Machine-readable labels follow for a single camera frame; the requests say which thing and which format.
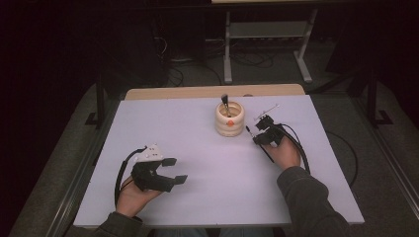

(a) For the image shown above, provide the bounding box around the metal floor rail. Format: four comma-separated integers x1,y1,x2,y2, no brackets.
350,97,419,211
45,98,122,237

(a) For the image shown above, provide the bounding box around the person's left hand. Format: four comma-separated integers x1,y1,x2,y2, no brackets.
116,176,164,218

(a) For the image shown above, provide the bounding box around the left hand-held gripper black cable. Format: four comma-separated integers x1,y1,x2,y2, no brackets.
114,146,147,208

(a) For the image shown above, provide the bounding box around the black floor cable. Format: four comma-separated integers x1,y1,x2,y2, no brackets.
325,130,359,189

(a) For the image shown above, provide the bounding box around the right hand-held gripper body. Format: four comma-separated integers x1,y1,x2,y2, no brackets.
253,104,286,147

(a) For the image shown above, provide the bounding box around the tangle of floor cables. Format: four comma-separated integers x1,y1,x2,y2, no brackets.
230,48,276,70

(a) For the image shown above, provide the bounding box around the person's right hand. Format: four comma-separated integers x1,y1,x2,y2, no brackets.
263,136,302,171

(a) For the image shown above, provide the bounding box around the large black makeup brush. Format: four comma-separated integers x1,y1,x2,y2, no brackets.
220,93,232,119

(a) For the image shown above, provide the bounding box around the cream ribbed duck brush holder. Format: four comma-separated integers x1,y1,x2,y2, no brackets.
214,100,246,138

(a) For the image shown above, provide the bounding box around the white metal stand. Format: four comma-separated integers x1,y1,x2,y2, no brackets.
222,9,319,85

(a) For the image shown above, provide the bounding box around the black metal stand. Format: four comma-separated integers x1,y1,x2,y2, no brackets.
347,65,394,127
84,72,107,129

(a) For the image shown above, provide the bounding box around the hand-held gripper black cable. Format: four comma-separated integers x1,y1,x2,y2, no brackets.
278,122,311,175
114,146,147,208

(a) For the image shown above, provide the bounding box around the right hand-held gripper black cable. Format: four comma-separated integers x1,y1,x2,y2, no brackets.
278,122,311,175

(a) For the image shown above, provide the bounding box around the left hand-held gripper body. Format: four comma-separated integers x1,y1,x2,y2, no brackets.
131,143,176,194

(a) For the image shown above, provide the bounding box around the light wooden table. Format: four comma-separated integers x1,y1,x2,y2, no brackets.
124,83,306,102

